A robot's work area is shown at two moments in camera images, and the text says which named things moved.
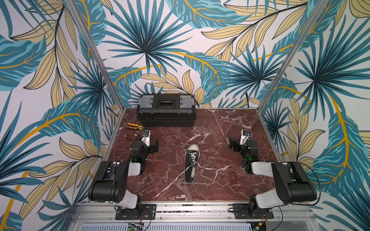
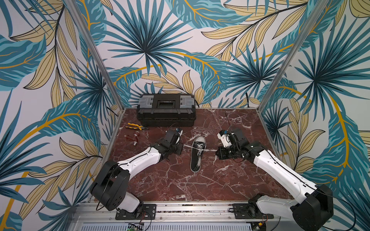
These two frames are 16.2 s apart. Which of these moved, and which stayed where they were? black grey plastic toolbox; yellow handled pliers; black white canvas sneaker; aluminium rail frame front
Moved: black white canvas sneaker
Stayed: yellow handled pliers; aluminium rail frame front; black grey plastic toolbox
